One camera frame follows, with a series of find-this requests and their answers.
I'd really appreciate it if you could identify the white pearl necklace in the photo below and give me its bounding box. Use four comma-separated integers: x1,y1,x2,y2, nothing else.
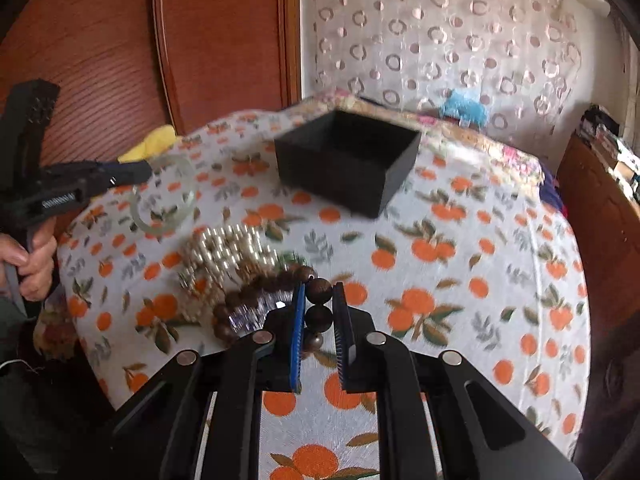
177,225,281,321

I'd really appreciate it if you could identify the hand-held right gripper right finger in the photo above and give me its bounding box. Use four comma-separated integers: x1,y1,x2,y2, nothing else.
332,282,586,480

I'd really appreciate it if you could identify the clear purple crystal bracelet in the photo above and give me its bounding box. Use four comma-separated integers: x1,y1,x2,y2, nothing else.
227,285,296,335

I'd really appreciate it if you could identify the yellow plush toy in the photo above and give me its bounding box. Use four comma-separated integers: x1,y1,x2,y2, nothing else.
118,125,177,163

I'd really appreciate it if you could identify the dark wooden bead bracelet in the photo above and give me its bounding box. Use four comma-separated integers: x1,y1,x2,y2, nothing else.
212,266,333,361

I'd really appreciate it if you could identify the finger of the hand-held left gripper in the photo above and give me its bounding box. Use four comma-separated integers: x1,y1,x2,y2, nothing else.
97,159,152,187

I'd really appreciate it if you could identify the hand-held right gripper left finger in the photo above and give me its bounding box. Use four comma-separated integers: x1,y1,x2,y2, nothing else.
111,282,306,480

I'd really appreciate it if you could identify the blue fluffy toy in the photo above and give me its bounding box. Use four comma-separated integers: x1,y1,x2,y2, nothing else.
442,89,489,126

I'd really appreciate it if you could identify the dark purple blanket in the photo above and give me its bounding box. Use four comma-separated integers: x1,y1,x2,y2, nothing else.
540,167,569,217

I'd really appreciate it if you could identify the pale green jade bangle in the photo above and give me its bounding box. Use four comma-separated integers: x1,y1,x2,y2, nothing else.
129,155,198,236

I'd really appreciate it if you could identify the person's dark clothing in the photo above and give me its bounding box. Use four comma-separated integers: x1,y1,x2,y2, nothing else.
0,302,117,480

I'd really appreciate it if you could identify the pile of books and papers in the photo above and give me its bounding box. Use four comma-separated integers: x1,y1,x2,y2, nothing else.
577,104,640,202

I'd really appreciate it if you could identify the person's left hand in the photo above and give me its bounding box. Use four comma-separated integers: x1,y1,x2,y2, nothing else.
0,220,59,304

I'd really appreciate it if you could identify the black square box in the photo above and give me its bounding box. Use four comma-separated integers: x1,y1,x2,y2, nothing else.
273,109,422,219

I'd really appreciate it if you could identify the circle pattern sheer curtain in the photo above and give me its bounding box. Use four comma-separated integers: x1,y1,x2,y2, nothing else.
299,0,610,133

